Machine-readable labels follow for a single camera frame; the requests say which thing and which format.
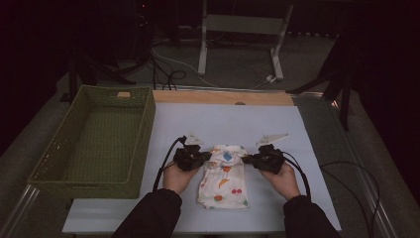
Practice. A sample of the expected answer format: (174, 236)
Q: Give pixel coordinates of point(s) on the dark stand with splayed legs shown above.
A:
(87, 74)

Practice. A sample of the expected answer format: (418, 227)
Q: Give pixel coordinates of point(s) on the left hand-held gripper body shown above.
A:
(187, 158)

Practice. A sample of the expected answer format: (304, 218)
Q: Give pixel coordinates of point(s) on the metal rail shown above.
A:
(20, 206)
(366, 185)

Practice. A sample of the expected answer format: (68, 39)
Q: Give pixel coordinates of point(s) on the white metal table frame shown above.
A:
(242, 23)

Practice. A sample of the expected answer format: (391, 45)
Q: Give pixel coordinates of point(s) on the dark stand with tall post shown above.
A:
(345, 99)

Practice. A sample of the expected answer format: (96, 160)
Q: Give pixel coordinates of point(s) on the white plug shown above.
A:
(270, 78)

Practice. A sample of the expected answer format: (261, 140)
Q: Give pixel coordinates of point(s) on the green woven basket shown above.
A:
(99, 155)

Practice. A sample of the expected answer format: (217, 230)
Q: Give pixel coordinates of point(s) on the wooden board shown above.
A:
(198, 97)

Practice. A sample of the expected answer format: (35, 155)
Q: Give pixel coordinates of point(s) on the white patterned baby pants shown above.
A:
(224, 185)

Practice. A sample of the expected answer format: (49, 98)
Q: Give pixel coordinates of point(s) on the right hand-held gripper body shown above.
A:
(270, 160)

